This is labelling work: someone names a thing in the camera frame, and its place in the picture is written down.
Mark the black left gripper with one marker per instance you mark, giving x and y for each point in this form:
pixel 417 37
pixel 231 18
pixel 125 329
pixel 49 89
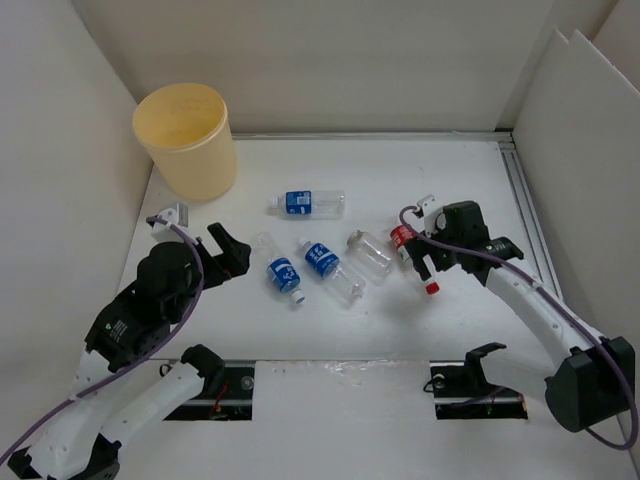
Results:
pixel 236 258

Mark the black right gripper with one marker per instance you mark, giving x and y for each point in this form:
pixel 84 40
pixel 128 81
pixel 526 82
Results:
pixel 416 250

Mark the red label water bottle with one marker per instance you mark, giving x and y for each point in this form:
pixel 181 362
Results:
pixel 402 238

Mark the clear jar metal lid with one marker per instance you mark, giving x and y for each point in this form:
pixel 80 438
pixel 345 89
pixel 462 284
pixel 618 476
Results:
pixel 370 255

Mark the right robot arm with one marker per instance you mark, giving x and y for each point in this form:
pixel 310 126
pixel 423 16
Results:
pixel 591 377

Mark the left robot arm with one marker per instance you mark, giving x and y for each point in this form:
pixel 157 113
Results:
pixel 81 438

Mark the yellow plastic bin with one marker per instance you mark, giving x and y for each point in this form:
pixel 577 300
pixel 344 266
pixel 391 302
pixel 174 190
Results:
pixel 185 129

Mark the left blue label bottle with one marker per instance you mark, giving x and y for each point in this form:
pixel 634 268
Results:
pixel 278 268

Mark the middle blue label bottle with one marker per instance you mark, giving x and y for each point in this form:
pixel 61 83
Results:
pixel 337 276

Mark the horizontal blue label bottle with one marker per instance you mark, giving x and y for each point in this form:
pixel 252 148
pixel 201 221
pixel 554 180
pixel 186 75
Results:
pixel 318 204

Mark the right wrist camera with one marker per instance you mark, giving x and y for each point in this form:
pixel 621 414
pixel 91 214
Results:
pixel 428 210

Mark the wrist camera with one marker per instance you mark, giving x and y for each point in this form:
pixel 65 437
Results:
pixel 175 214
pixel 428 210

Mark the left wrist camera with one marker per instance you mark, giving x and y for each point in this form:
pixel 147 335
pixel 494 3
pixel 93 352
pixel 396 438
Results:
pixel 175 214

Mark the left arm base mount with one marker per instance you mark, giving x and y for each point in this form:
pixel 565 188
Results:
pixel 232 400

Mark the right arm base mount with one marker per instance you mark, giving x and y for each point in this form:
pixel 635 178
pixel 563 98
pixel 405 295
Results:
pixel 461 392

